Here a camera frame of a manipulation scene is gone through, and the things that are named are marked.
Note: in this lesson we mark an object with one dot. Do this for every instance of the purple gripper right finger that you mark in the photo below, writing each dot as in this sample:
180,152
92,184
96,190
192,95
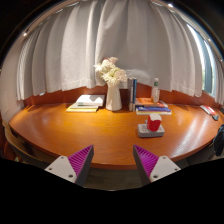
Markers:
151,167

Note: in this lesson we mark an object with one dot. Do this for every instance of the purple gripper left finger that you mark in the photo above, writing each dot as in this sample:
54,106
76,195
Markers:
75,167

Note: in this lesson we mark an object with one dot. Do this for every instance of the red charger plug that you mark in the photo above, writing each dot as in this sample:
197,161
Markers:
154,121

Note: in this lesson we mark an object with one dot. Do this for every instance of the yellow flat book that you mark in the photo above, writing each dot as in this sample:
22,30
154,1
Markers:
81,108

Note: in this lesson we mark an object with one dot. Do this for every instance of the blue flat book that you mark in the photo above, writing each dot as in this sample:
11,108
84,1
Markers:
140,110

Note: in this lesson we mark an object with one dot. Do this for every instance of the orange flat book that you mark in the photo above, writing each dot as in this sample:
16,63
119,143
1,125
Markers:
149,102

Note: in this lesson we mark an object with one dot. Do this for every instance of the white book on stack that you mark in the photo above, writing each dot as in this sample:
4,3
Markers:
96,100

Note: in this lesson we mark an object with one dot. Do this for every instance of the dark chair back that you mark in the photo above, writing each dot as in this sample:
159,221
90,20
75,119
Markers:
218,141

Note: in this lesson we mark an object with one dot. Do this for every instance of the dark upright book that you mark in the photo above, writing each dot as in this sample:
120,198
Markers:
130,93

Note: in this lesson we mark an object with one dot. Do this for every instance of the clear plastic bottle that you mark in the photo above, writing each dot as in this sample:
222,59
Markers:
155,91

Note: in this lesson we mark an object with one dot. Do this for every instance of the white ceramic vase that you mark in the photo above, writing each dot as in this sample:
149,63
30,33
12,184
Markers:
113,100

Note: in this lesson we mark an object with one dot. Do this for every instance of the red and white booklet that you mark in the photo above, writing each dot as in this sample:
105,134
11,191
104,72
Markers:
209,111

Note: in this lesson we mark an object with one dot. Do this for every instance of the blue upright book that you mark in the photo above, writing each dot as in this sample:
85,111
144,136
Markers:
134,90

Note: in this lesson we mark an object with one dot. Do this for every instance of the white flower bouquet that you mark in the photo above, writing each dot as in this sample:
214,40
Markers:
109,72

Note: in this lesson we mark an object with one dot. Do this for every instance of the white curtain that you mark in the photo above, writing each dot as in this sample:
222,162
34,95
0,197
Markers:
149,41

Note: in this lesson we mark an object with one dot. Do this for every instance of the window frame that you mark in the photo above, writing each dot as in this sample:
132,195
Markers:
207,62

